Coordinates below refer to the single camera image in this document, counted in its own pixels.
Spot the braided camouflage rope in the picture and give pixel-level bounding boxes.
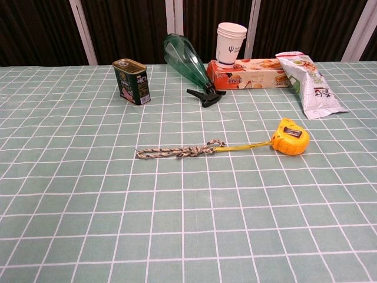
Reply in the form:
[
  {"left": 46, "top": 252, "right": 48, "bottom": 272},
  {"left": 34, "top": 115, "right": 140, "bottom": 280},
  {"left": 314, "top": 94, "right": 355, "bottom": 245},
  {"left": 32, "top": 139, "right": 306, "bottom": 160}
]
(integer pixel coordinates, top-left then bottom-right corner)
[{"left": 135, "top": 139, "right": 227, "bottom": 160}]

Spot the yellow tape measure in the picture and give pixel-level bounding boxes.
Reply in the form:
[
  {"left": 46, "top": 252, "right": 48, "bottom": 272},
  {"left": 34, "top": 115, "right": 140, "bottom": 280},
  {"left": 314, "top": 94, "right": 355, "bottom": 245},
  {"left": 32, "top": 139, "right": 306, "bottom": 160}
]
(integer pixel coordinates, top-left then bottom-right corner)
[{"left": 214, "top": 117, "right": 311, "bottom": 156}]

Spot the green checked tablecloth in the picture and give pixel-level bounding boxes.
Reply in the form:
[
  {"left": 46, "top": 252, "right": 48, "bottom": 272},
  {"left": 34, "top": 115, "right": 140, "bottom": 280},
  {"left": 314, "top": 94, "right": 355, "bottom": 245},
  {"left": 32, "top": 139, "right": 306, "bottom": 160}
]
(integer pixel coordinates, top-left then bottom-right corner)
[{"left": 0, "top": 61, "right": 377, "bottom": 283}]

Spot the green plastic spray bottle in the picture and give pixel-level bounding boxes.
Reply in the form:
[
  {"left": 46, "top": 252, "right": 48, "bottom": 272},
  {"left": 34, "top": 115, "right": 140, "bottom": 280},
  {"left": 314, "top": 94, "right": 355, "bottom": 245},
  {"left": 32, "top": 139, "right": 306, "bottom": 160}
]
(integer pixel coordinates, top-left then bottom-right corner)
[{"left": 163, "top": 33, "right": 227, "bottom": 108}]

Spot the green luncheon meat can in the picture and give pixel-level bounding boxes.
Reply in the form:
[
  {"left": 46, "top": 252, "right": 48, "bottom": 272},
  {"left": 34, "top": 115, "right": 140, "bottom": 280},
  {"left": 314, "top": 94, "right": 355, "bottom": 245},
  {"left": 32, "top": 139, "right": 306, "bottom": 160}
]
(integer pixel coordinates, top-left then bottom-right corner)
[{"left": 111, "top": 58, "right": 151, "bottom": 106}]

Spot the orange biscuit box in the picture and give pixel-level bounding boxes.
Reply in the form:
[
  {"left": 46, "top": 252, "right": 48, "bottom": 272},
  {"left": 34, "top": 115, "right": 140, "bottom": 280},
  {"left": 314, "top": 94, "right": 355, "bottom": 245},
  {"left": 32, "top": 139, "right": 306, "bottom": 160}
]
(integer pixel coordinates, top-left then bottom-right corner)
[{"left": 206, "top": 58, "right": 291, "bottom": 91}]

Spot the white paper cup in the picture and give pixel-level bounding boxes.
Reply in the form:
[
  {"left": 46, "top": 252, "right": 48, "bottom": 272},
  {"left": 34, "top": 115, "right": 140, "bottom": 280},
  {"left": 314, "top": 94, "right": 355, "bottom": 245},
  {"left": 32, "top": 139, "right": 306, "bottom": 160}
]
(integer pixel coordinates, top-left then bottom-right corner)
[{"left": 216, "top": 22, "right": 247, "bottom": 69}]

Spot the dark brown curtain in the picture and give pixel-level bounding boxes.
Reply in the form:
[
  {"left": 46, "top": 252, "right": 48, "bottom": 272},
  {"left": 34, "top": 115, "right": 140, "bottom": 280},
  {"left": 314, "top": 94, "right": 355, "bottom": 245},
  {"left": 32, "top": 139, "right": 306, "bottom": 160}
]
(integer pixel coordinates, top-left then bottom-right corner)
[{"left": 0, "top": 0, "right": 377, "bottom": 67}]

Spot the white green snack bag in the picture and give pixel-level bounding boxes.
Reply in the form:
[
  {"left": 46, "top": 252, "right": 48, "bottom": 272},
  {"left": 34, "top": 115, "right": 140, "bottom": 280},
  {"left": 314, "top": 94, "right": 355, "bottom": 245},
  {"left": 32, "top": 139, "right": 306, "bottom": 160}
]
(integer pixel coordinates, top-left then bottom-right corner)
[{"left": 275, "top": 51, "right": 349, "bottom": 120}]

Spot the white partition post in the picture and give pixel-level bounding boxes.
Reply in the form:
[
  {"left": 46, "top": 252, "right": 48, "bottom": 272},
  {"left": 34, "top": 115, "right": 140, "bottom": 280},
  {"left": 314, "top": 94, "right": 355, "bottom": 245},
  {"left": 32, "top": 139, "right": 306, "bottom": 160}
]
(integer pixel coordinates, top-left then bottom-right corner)
[
  {"left": 341, "top": 0, "right": 377, "bottom": 62},
  {"left": 241, "top": 0, "right": 262, "bottom": 59},
  {"left": 164, "top": 0, "right": 184, "bottom": 64},
  {"left": 69, "top": 0, "right": 98, "bottom": 66}
]

